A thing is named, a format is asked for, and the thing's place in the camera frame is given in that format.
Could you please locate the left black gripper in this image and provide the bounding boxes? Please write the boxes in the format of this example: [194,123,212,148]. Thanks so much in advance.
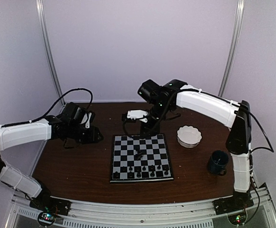
[68,123,104,144]

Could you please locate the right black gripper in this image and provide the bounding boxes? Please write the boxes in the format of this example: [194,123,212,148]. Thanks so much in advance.
[140,102,172,140]

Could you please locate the black grey chessboard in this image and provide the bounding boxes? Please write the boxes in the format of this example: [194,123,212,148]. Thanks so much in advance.
[110,134,174,183]

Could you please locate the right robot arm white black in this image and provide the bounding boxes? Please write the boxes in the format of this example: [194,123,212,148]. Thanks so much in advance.
[138,79,253,210]

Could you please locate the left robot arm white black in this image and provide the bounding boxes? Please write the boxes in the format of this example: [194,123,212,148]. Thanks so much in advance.
[0,102,103,211]

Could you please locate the white scalloped bowl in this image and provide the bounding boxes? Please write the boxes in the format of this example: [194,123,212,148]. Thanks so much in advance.
[177,125,202,149]

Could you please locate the dark blue mug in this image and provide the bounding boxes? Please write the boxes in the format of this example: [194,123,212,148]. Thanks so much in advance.
[207,150,229,176]

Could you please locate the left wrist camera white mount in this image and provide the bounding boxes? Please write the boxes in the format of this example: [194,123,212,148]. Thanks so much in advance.
[81,111,95,129]

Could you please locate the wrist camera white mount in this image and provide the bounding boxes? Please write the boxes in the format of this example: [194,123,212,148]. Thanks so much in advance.
[81,111,95,129]
[121,110,148,123]

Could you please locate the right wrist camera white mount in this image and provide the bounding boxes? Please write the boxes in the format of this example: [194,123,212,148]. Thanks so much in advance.
[121,110,148,123]

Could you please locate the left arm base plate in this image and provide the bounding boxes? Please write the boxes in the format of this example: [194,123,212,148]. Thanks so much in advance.
[29,197,71,216]

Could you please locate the aluminium front rail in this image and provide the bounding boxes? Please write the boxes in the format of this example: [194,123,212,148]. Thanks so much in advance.
[3,187,276,228]

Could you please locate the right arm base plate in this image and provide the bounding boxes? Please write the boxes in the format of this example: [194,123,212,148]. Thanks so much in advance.
[212,196,254,215]

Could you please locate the left aluminium frame post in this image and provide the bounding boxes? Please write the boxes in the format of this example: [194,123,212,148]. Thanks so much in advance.
[36,0,63,97]

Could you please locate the aluminium frame post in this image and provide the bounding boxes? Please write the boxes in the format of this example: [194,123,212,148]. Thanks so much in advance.
[218,0,245,97]
[36,0,63,97]

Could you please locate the right aluminium frame post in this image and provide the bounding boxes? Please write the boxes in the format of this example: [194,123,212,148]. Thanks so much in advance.
[218,0,245,97]

